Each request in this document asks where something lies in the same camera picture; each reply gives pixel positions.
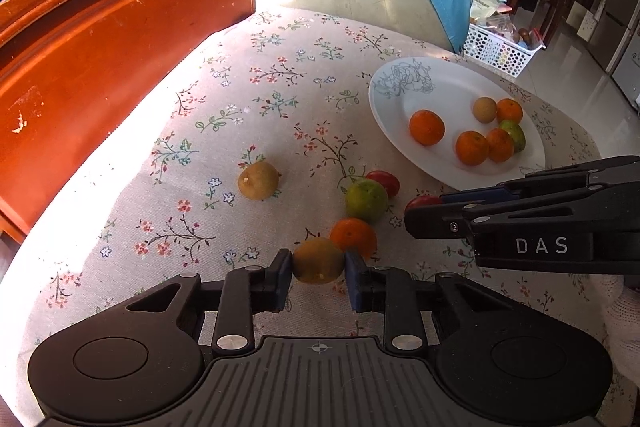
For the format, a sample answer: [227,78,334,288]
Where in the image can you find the white gloved right hand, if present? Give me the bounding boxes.
[590,274,640,386]

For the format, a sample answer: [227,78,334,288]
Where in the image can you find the red wooden cabinet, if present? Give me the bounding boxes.
[0,0,255,242]

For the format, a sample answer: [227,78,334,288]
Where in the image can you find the brown kiwi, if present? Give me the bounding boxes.
[472,96,497,124]
[293,237,344,284]
[238,160,280,200]

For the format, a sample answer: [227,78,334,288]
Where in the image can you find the white perforated plastic basket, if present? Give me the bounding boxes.
[462,24,547,79]

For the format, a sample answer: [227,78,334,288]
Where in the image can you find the red cherry tomato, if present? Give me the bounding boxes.
[366,170,400,199]
[405,194,442,212]

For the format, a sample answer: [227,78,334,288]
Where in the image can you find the orange tangerine with stem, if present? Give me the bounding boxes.
[409,109,446,146]

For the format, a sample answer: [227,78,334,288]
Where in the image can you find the brown kiwi front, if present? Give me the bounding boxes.
[293,237,344,284]

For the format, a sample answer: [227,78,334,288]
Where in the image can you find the green lime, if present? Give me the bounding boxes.
[345,179,390,223]
[499,119,526,154]

